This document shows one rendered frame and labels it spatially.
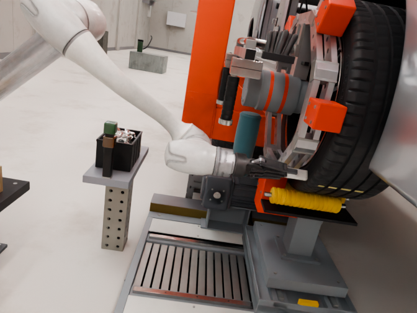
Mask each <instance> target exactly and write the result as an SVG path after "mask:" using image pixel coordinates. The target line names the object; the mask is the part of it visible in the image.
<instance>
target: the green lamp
mask: <svg viewBox="0 0 417 313"><path fill-rule="evenodd" d="M117 127H118V122H114V121H109V120H107V121H106V122H105V123H104V134H111V135H115V134H116V133H117Z"/></svg>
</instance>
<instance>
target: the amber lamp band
mask: <svg viewBox="0 0 417 313"><path fill-rule="evenodd" d="M116 142H117V136H116V135H115V136H114V137H106V136H103V144H102V146H103V147H107V148H114V147H115V146H116Z"/></svg>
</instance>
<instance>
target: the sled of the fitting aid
mask: <svg viewBox="0 0 417 313"><path fill-rule="evenodd" d="M242 241H243V248H244V255H245V260H246V267H247V271H248V278H249V286H250V290H251V297H252V302H253V309H254V313H357V311H356V308H355V307H354V305H353V303H352V301H351V300H350V298H349V296H348V294H346V297H345V298H342V297H333V296H325V295H320V294H311V293H303V292H298V291H289V290H284V289H276V288H267V287H266V283H265V280H264V275H263V272H262V266H261V262H260V258H259V253H258V248H257V245H256V240H255V237H254V232H253V226H252V225H244V230H243V235H242Z"/></svg>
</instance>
